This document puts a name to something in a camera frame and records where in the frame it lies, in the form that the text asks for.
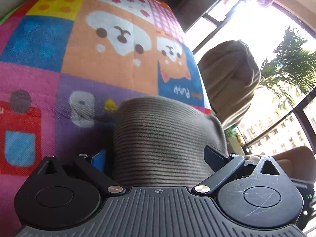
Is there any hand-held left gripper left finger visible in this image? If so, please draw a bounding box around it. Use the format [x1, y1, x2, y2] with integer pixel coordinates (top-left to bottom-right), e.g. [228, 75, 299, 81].
[30, 150, 125, 195]

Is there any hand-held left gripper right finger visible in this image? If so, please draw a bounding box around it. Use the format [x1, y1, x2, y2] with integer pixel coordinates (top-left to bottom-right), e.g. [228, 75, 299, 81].
[194, 145, 287, 198]

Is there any grey striped shirt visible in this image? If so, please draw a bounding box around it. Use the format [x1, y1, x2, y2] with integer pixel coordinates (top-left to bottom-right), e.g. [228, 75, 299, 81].
[112, 96, 229, 187]

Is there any person's right forearm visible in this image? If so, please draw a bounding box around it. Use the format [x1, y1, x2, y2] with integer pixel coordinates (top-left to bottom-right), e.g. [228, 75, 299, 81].
[247, 146, 316, 179]

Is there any small potted plant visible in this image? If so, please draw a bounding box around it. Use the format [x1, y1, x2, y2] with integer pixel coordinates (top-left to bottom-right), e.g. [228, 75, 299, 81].
[223, 125, 245, 145]

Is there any beige cloth bundle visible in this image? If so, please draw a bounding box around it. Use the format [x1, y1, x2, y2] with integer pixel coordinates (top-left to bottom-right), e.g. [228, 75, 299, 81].
[197, 40, 261, 130]

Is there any colourful printed blanket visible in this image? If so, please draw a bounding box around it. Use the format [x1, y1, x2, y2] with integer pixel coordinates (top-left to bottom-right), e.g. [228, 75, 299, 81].
[0, 0, 216, 230]

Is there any green leafy plant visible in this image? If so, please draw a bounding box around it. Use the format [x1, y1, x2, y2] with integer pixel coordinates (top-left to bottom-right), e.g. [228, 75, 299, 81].
[259, 25, 316, 110]

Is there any dark window frame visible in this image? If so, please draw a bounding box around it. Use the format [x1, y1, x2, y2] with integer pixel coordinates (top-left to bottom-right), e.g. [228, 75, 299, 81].
[184, 0, 316, 155]

